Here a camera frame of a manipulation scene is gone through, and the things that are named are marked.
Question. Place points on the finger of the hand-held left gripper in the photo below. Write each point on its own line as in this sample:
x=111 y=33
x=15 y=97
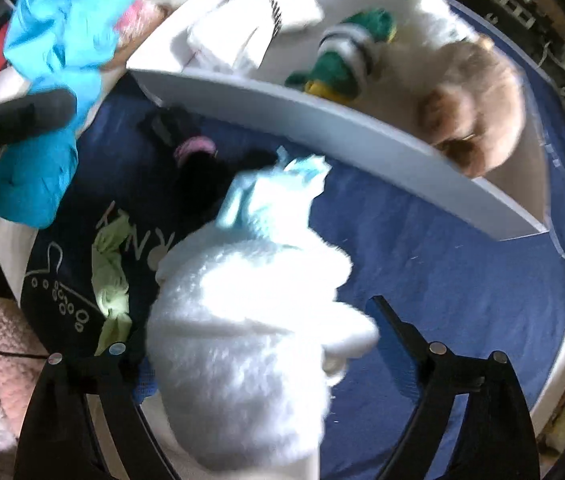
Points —
x=37 y=110

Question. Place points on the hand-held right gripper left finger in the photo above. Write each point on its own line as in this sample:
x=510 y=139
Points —
x=122 y=385

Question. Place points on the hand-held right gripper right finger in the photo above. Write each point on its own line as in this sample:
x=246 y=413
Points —
x=402 y=335

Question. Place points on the teal cloth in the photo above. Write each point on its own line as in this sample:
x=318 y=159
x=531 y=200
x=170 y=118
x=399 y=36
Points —
x=47 y=60

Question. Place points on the light green cloth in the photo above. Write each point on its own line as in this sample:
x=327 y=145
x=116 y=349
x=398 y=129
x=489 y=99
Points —
x=112 y=280

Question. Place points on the white bear plush blue overalls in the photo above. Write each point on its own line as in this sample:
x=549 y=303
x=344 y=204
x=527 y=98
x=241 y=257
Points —
x=242 y=320

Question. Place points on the black cloth with pink trim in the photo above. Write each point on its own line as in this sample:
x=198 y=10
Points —
x=197 y=175

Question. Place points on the white cardboard box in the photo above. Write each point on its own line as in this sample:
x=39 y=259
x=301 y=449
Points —
x=362 y=135

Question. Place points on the brown plush toy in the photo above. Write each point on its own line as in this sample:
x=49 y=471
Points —
x=482 y=95

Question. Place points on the green striped plush toy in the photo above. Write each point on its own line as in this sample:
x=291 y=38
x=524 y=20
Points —
x=347 y=65

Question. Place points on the navy printed blanket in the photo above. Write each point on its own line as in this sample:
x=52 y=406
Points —
x=412 y=260

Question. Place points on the pink fluffy blanket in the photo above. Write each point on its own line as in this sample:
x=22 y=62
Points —
x=2 y=360

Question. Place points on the white socket panel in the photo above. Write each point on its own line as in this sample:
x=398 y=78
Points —
x=509 y=5

